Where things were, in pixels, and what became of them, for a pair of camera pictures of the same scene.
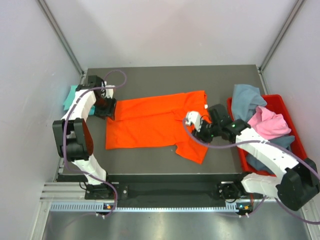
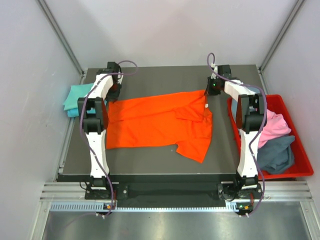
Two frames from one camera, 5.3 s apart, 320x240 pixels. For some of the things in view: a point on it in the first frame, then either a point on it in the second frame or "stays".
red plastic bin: (275, 103) stays
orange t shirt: (157, 121) stays
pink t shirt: (269, 124) stays
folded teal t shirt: (71, 97) stays
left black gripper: (109, 111) to (114, 96)
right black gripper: (200, 135) to (209, 91)
